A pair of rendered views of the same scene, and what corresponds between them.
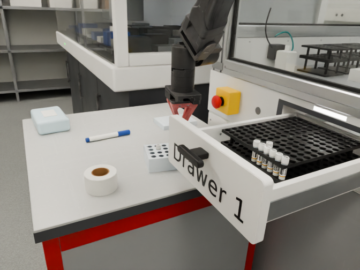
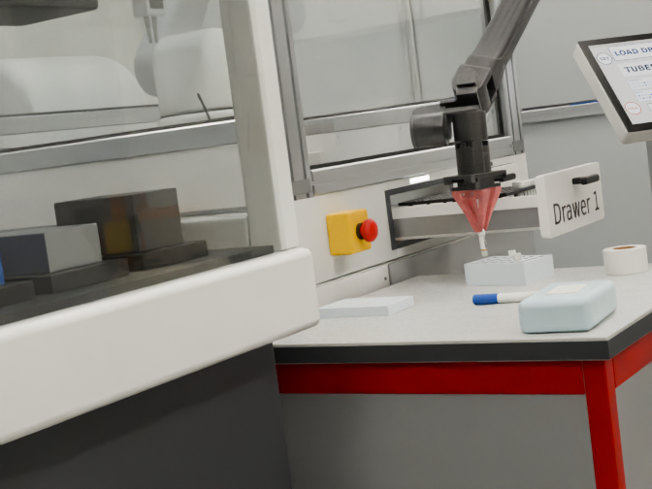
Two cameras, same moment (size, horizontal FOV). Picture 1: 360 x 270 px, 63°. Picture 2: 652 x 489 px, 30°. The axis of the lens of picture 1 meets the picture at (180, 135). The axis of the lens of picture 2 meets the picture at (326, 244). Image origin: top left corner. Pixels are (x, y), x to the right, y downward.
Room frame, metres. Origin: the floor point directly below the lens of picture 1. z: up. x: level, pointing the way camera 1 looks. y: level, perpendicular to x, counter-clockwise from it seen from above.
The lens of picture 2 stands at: (1.95, 1.66, 1.04)
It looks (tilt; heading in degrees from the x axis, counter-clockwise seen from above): 5 degrees down; 241
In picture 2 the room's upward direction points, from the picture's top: 7 degrees counter-clockwise
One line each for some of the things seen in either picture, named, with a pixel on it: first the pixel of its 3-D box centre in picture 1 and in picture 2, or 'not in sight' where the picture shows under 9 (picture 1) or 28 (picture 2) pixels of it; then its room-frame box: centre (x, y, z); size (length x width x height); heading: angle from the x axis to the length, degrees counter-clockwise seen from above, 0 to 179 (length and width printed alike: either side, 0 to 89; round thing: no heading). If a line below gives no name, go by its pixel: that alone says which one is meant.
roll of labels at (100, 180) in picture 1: (100, 179); (625, 259); (0.56, 0.17, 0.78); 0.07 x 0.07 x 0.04
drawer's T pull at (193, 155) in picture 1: (196, 154); (583, 179); (0.45, -0.03, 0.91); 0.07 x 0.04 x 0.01; 28
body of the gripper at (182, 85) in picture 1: (182, 82); (473, 162); (0.71, 0.00, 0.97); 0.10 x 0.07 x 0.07; 18
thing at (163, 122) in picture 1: (174, 121); (366, 307); (0.97, 0.02, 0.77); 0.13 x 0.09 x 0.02; 119
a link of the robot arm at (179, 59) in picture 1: (185, 56); (466, 126); (0.72, -0.01, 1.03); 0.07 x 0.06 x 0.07; 134
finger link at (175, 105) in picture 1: (180, 109); (474, 205); (0.72, 0.00, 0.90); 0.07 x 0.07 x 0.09; 18
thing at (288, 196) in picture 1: (291, 151); (468, 211); (0.56, -0.24, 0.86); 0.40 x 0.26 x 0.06; 118
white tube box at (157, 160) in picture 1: (169, 156); (508, 270); (0.69, 0.02, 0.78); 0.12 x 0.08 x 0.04; 106
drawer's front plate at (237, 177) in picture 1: (208, 167); (571, 198); (0.46, -0.05, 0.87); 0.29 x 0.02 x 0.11; 28
